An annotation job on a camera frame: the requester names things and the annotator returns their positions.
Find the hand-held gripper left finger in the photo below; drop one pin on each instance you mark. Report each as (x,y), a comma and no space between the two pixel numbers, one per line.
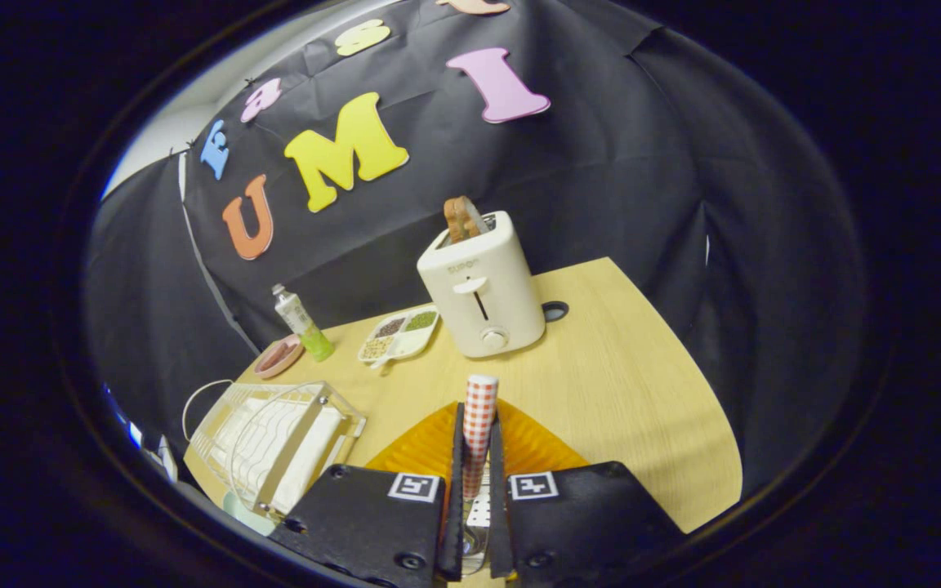
(372,523)

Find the white divided bean tray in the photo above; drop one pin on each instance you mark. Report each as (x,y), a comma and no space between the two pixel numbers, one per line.
(409,343)

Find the white toaster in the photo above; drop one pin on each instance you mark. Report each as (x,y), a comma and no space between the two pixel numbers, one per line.
(487,286)

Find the pink plate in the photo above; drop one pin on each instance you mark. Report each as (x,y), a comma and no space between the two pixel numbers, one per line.
(295,358)

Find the green drink bottle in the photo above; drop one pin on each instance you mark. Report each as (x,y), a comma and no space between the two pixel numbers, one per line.
(299,318)

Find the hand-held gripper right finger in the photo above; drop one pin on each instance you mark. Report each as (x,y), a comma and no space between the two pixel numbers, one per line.
(593,523)

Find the brown meat piece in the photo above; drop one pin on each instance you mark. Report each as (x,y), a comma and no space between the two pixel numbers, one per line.
(277,356)

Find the brown bread slice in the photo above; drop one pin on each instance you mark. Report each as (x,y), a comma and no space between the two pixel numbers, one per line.
(461,219)

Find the pale green plate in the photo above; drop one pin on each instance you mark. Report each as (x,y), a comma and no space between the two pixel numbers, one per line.
(246,514)

